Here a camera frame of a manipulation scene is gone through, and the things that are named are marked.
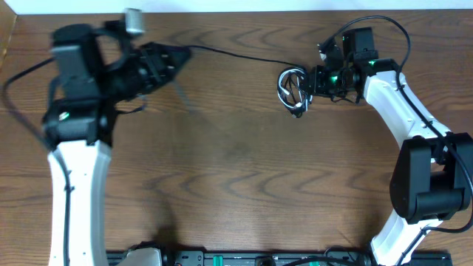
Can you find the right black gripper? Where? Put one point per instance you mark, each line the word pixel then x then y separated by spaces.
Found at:
pixel 317 83

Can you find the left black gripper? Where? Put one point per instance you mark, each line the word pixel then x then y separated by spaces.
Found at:
pixel 159 63

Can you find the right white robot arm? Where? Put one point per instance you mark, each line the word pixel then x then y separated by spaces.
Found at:
pixel 432 178

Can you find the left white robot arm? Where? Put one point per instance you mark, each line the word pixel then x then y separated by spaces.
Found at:
pixel 98 68

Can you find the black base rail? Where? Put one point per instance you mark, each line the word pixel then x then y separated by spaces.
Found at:
pixel 200 258

